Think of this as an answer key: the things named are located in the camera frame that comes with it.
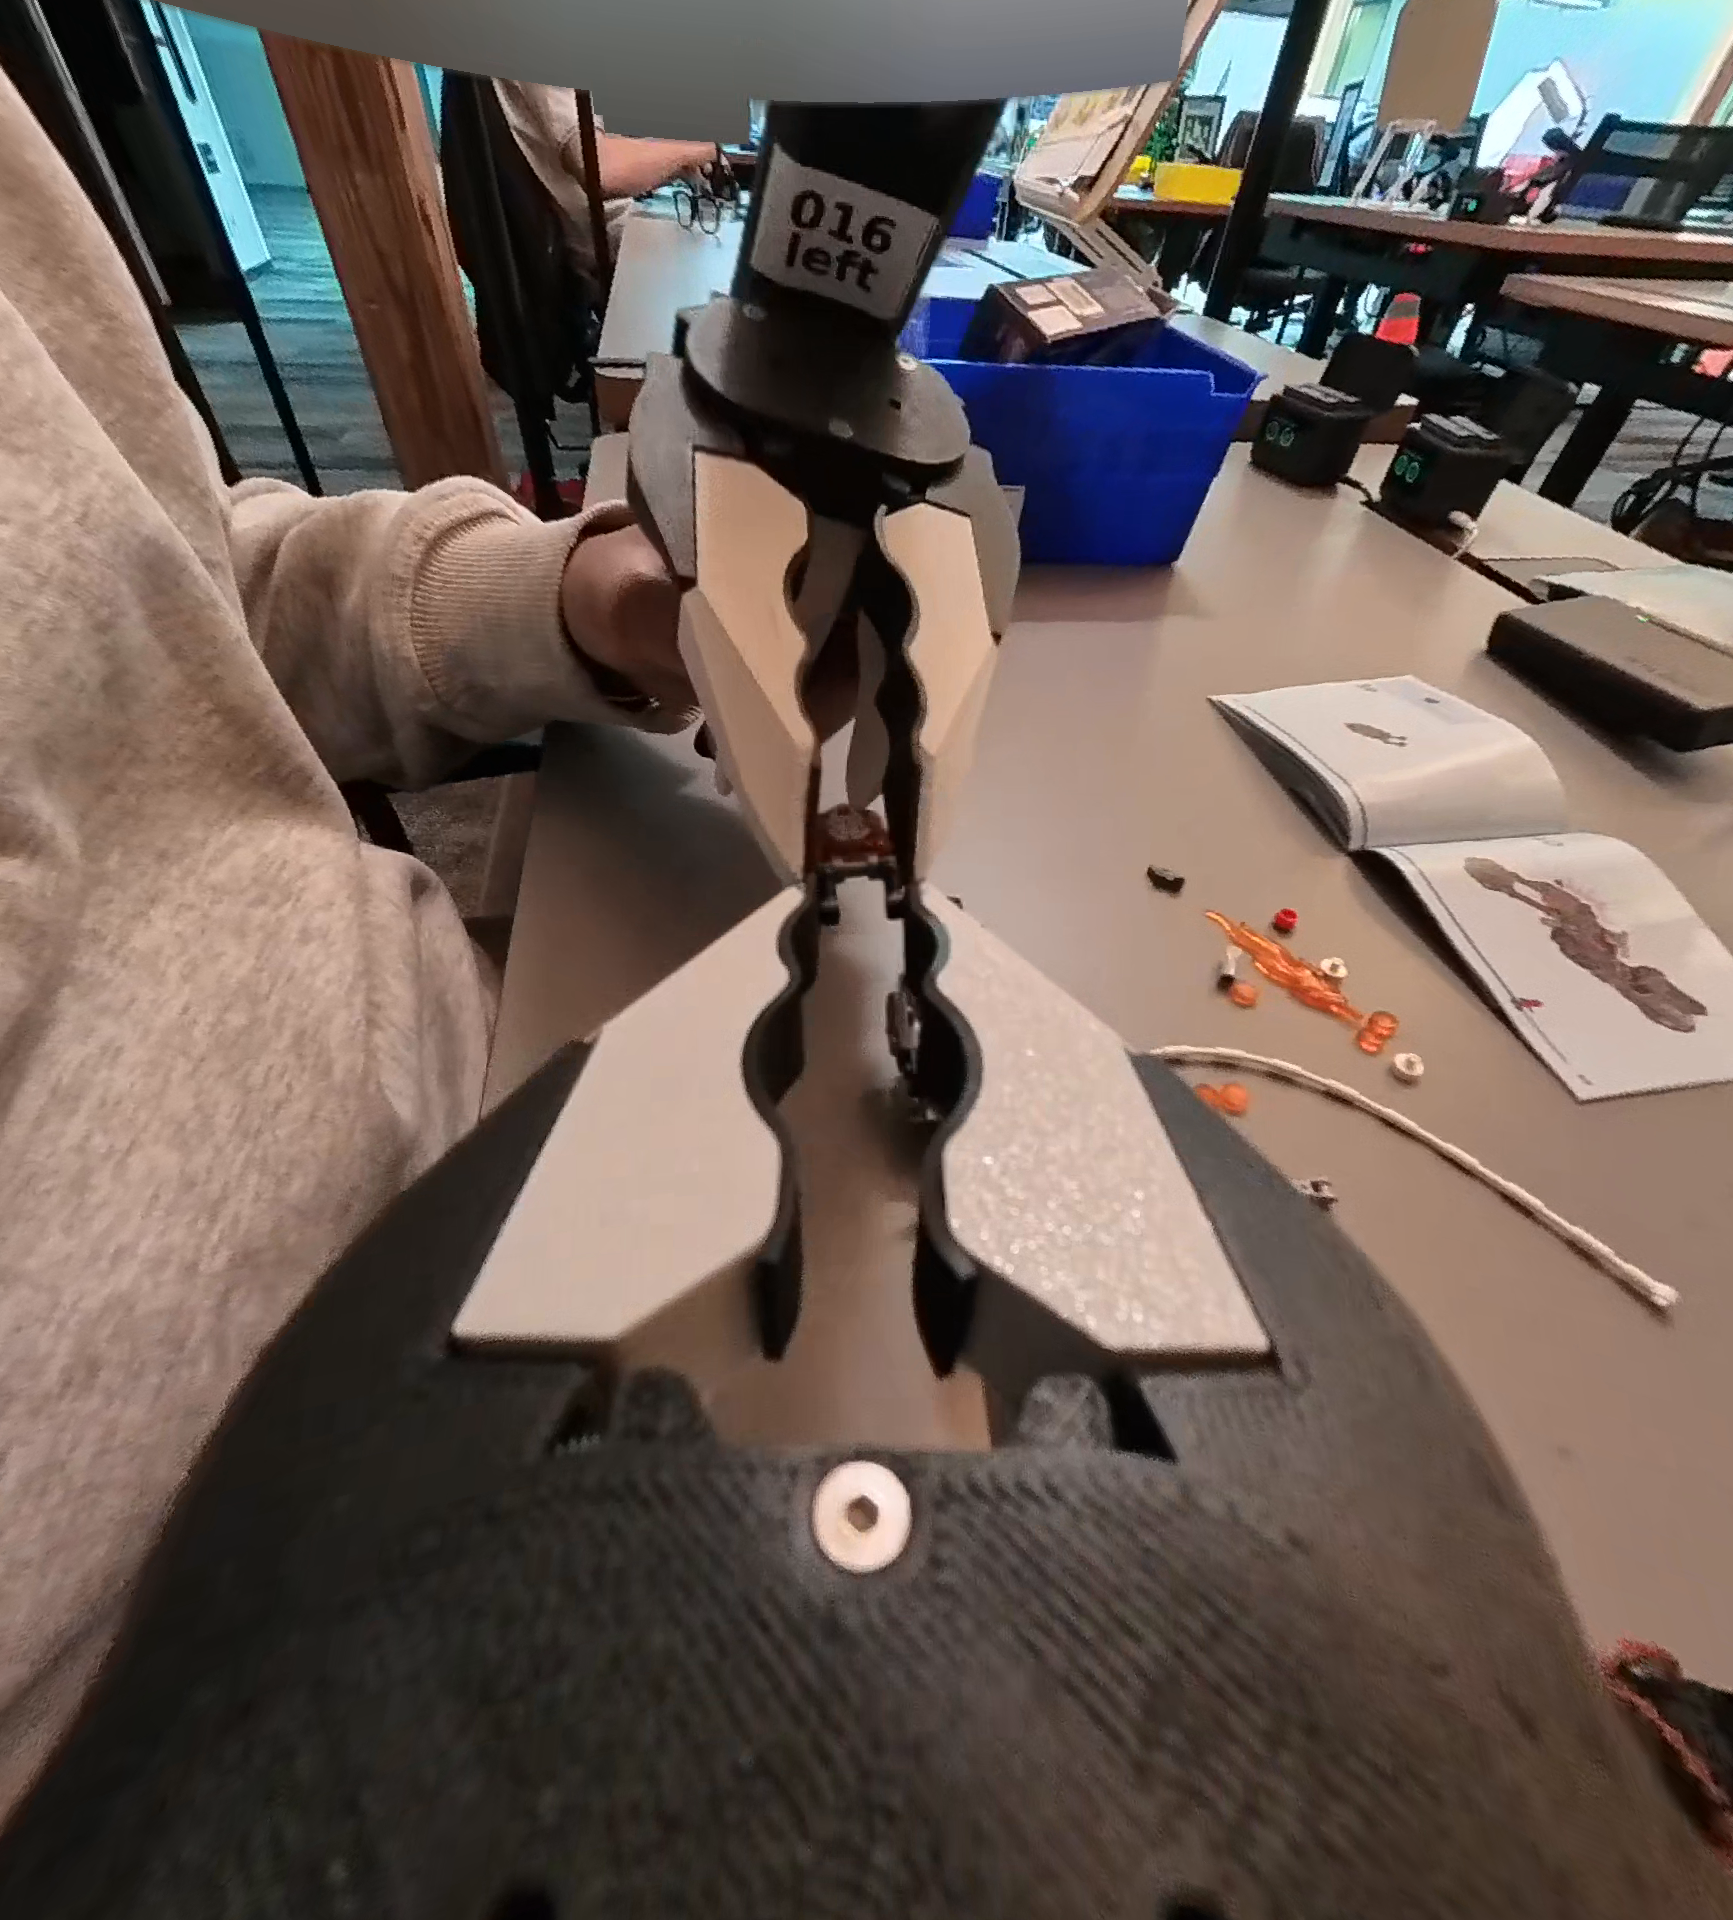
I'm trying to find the orange skull lego piece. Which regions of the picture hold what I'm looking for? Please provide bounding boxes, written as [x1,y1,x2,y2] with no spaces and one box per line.
[804,802,910,932]

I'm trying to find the person's left forearm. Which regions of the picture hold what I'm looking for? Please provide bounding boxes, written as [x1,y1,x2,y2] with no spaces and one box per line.
[228,479,623,790]

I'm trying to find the white lego chain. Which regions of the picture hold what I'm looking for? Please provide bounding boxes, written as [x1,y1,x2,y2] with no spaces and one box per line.
[1150,1045,1683,1315]

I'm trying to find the black monitor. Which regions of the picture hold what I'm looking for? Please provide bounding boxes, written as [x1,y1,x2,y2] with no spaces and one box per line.
[1569,121,1733,227]

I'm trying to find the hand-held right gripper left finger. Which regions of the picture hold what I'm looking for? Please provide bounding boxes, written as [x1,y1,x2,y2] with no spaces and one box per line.
[457,887,810,1449]

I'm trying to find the large orange lego flame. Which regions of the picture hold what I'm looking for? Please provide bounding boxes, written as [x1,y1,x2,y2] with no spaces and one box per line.
[1205,910,1372,1026]

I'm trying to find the wooden post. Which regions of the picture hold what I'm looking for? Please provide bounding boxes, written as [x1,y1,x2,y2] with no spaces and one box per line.
[265,39,505,487]

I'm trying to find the lego instruction booklet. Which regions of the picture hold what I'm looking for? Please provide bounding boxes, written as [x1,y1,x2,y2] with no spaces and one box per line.
[1213,682,1733,1099]

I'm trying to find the long wooden desk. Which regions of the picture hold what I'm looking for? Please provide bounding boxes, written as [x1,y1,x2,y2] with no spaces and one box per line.
[1493,271,1733,514]
[1106,183,1733,353]

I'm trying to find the silver laptop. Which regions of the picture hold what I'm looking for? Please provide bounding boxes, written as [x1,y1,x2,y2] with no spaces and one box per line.
[1537,563,1733,651]

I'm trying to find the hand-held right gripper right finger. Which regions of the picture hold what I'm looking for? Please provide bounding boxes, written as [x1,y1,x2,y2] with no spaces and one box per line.
[919,889,1274,1449]

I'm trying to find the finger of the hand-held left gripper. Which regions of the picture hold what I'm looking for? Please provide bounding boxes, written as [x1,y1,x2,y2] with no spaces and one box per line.
[678,446,821,887]
[842,507,1000,901]

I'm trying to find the person's left hand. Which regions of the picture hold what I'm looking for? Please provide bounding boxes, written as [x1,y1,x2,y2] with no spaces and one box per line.
[559,514,717,738]

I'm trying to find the black charger with green lights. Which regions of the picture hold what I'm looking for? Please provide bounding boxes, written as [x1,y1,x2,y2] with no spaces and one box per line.
[1243,384,1372,487]
[1380,418,1503,522]

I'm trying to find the black flat case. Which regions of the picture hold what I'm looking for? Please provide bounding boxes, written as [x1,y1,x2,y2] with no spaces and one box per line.
[1486,591,1733,751]

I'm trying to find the black metal pole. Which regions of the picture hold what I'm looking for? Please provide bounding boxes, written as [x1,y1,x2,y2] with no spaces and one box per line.
[1205,0,1324,320]

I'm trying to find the large blue plastic bin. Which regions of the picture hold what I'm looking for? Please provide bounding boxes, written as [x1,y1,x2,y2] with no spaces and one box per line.
[905,287,1268,565]

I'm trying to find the tilted instruction board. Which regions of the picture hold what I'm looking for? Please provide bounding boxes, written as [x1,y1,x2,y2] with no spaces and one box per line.
[1016,79,1184,196]

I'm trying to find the dark lego box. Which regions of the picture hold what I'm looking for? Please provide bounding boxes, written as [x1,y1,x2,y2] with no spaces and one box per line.
[959,278,1176,362]

